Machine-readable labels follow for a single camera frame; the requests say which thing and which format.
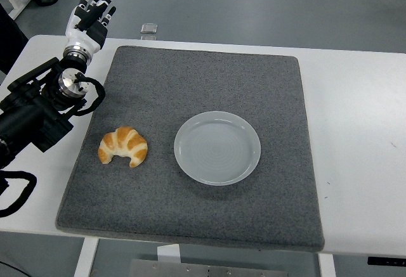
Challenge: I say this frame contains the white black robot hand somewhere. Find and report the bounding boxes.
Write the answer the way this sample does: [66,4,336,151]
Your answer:
[64,0,119,55]

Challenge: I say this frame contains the golden croissant bread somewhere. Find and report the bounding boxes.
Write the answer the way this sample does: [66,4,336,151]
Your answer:
[97,126,149,168]

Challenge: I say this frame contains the round grey plate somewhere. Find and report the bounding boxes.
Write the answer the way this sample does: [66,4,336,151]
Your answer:
[173,110,262,187]

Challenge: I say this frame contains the black bulky object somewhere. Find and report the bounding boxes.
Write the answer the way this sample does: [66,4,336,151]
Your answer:
[0,3,30,76]

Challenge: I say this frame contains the grey felt mat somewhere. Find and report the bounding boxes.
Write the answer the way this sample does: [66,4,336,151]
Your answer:
[55,45,326,254]

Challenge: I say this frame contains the white table leg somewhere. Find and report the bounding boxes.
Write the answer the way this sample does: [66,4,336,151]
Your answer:
[73,236,100,277]
[156,244,182,263]
[317,252,337,277]

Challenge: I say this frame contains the black table control panel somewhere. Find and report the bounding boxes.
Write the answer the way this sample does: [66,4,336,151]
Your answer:
[367,256,406,266]

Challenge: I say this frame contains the black floor cable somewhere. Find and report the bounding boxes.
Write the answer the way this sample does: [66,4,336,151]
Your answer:
[0,260,25,277]

